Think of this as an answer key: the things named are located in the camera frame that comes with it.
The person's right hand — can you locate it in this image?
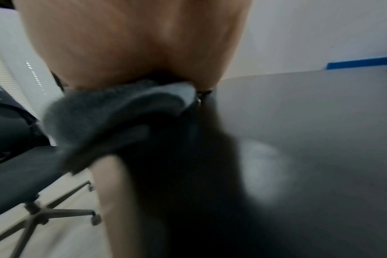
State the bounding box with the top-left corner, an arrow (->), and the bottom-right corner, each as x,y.
13,0 -> 253,93

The grey cleaning cloth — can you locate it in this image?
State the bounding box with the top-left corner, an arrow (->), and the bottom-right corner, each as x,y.
42,79 -> 197,176

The slim black vented computer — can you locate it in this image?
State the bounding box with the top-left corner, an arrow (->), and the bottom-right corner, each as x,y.
126,69 -> 387,258

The black office chair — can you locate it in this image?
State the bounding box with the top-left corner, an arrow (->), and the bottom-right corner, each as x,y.
0,75 -> 102,258

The blue rectangular box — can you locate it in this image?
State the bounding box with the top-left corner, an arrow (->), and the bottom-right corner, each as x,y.
327,55 -> 387,71

